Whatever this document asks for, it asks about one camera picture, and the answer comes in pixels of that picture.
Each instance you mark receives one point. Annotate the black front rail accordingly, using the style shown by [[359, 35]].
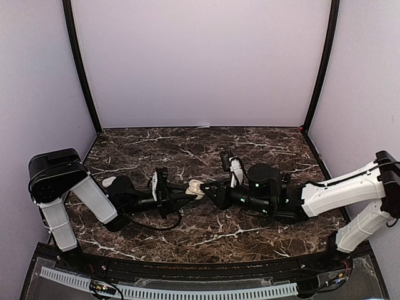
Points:
[[294, 268]]

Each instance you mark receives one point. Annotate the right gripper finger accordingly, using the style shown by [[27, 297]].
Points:
[[217, 197], [213, 186]]

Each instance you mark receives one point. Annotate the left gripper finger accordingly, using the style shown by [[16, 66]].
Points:
[[179, 203], [175, 189]]

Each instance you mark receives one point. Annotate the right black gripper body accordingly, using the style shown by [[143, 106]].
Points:
[[260, 205]]

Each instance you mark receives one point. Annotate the small white charging case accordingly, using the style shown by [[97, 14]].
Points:
[[194, 189]]

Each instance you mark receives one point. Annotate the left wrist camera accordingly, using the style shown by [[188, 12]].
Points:
[[158, 185]]

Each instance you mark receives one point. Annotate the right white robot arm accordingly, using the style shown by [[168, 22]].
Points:
[[377, 183]]

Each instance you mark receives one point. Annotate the white slotted cable duct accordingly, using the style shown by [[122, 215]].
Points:
[[158, 289]]

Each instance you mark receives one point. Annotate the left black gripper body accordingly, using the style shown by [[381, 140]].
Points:
[[133, 208]]

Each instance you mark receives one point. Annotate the right black frame post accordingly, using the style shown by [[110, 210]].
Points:
[[323, 66]]

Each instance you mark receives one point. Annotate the white oval charging case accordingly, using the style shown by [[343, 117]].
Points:
[[108, 181]]

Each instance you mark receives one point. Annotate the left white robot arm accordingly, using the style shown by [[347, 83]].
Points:
[[58, 180]]

